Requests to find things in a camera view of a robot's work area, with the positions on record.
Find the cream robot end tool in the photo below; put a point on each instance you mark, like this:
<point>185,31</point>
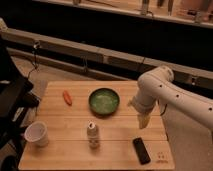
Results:
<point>143,121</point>

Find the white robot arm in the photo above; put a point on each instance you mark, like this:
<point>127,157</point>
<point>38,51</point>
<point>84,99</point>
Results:
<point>156,84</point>

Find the white plastic bottle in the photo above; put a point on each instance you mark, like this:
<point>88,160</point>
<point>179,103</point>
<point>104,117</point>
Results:
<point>93,135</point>

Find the black remote control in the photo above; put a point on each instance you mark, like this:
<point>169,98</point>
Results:
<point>141,151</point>

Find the green bowl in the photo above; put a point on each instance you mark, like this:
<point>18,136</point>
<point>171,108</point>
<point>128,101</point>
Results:
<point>104,101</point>

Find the orange carrot toy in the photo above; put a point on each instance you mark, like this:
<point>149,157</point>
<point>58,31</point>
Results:
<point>67,98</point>

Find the white paper cup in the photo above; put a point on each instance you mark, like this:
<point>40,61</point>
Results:
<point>36,133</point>

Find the black chair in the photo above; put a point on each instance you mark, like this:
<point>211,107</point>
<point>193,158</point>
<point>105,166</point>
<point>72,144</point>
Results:
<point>15,100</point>

